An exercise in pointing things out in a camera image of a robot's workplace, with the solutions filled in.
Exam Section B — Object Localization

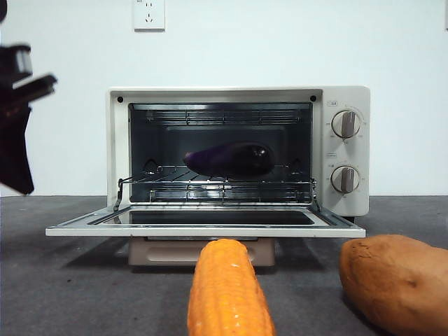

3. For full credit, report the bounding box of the oven door with beige handle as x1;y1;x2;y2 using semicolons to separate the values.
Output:
45;177;367;267

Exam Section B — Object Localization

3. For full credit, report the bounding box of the purple eggplant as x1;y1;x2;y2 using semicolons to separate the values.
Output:
183;140;275;178

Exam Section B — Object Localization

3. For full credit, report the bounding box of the white toaster oven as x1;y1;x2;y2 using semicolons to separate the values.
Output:
107;85;371;223

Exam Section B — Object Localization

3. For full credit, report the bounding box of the beige oven timer knob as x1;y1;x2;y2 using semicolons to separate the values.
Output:
330;164;362;195

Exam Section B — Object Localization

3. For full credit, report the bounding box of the beige oven temperature knob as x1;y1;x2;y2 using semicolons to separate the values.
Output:
330;110;362;139

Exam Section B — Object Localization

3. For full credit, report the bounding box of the orange corn cob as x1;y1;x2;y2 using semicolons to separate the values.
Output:
186;238;278;336

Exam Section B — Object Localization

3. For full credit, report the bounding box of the brown sweet potato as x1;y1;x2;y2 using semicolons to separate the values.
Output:
338;234;448;334

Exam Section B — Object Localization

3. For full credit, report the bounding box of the pale grey left camera box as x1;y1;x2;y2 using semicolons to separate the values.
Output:
14;49;34;76

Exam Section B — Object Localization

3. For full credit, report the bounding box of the metal oven wire rack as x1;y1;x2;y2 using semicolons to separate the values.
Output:
118;165;318;192

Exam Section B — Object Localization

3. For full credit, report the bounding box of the white wall socket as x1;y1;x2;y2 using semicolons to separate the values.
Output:
133;0;167;33

